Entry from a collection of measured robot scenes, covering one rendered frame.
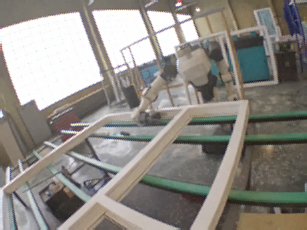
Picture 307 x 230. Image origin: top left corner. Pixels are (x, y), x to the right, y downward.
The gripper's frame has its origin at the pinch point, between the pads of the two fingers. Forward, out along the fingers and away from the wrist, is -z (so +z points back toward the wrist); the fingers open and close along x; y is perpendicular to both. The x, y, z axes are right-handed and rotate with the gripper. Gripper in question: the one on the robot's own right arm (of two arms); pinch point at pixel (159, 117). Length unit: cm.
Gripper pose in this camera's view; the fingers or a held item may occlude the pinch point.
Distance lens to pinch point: 116.6
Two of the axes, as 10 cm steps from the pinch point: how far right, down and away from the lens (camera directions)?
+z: -7.6, 0.6, 6.5
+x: 5.5, -4.6, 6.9
